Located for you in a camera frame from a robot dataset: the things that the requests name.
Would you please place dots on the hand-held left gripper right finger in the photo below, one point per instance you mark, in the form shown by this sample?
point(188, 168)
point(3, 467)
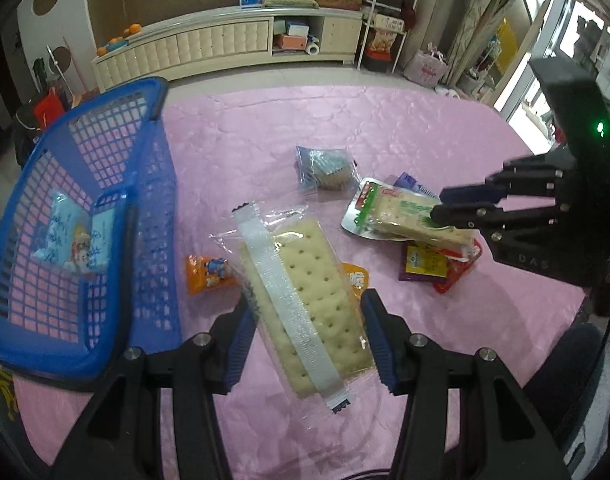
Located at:
point(380, 347)

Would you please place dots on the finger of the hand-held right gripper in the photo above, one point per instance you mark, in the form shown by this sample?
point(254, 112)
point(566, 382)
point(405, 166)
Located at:
point(470, 193)
point(465, 215)

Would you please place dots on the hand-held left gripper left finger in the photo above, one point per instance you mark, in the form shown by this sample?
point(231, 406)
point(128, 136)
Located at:
point(237, 347)

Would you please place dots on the red snack packet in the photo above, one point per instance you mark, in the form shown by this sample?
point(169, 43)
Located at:
point(455, 276)

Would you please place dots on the green white cracker packet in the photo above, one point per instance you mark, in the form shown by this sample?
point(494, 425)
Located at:
point(395, 212)

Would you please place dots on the orange cartoon snack packet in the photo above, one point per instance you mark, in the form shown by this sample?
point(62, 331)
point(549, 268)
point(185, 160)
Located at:
point(207, 275)

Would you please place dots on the large clear cracker packet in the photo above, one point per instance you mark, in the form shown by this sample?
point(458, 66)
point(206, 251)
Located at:
point(310, 285)

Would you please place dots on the blue plastic basket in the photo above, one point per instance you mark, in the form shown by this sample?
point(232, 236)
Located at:
point(155, 210)

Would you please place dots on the yellow purple snack packet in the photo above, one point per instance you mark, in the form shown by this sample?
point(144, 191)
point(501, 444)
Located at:
point(425, 262)

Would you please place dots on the purple blue snack packet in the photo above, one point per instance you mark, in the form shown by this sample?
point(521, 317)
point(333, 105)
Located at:
point(409, 181)

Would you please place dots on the pink bag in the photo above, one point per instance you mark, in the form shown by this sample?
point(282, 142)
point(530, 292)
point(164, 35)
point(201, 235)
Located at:
point(425, 67)

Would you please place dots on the grey-blue cookie packet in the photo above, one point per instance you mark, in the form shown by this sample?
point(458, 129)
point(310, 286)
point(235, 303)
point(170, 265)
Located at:
point(327, 170)

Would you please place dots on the person's dark clothing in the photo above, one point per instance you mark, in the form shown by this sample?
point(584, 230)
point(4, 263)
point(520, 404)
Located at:
point(570, 385)

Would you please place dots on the red printed bag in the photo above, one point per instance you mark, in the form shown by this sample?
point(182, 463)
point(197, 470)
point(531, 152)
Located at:
point(385, 41)

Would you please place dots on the light blue snack packet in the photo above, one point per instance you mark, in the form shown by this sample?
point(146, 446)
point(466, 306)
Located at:
point(57, 225)
point(94, 246)

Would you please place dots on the floral folding bed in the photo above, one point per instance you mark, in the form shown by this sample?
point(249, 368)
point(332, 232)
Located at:
point(480, 10)

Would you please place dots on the white metal rack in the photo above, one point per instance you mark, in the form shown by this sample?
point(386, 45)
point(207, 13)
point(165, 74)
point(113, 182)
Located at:
point(385, 7)

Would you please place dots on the white tape roll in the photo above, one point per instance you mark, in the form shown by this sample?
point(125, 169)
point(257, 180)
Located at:
point(314, 49)

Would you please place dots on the pink quilted cloth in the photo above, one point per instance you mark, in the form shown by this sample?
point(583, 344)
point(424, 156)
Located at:
point(265, 125)

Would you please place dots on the orange box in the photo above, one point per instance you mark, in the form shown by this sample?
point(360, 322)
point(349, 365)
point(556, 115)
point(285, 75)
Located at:
point(291, 42)

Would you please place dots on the green folded cloth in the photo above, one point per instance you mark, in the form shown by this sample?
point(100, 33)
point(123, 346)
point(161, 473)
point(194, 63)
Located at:
point(290, 2)

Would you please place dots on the white TV cabinet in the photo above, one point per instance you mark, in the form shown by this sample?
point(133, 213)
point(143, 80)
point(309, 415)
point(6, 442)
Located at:
point(210, 42)

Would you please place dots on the black bag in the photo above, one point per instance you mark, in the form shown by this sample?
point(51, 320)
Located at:
point(25, 135)

